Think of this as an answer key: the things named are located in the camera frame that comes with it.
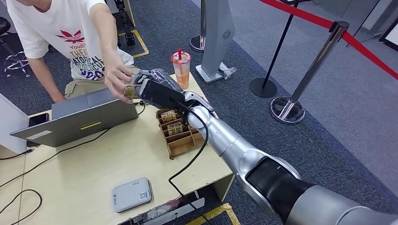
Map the white cabinet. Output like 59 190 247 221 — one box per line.
0 93 30 155

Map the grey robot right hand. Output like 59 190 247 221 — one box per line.
130 68 184 93

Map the grey card reader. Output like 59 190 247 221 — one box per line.
112 177 153 214

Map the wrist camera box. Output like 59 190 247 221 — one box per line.
136 78 189 114

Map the white bar under desk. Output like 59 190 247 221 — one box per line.
143 198 206 225

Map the person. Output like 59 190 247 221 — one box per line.
6 0 134 105

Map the chrome stanchion behind kiosk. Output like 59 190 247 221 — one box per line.
190 0 207 53

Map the brown cardboard card organizer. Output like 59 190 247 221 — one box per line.
155 108 206 159

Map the office chair chrome base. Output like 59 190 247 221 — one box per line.
0 17 32 78

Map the black cable with plug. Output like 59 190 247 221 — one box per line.
0 149 34 161

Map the grey laptop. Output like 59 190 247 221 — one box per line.
10 88 139 149

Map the orange bubble tea cup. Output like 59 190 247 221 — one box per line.
170 51 192 90

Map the chrome stanchion post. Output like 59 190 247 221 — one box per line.
269 21 350 126

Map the black wheeled stand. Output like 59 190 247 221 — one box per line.
112 0 136 47

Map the black stanchion post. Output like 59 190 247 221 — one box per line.
249 0 301 99

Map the person's left hand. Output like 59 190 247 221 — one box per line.
103 49 134 105

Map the grey kiosk stand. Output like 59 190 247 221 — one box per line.
195 0 236 84

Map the black phone dark screen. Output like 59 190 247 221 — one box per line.
26 113 50 148

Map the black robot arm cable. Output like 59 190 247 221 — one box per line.
168 99 210 225

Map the clear plastic bag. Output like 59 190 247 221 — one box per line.
217 63 237 81

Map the black framed board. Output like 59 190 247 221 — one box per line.
378 17 398 52

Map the red barrier belt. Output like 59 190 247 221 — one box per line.
257 0 398 81

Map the black looped cable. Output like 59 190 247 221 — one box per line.
0 189 43 225

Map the black laptop power cable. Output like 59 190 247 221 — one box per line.
0 101 146 189

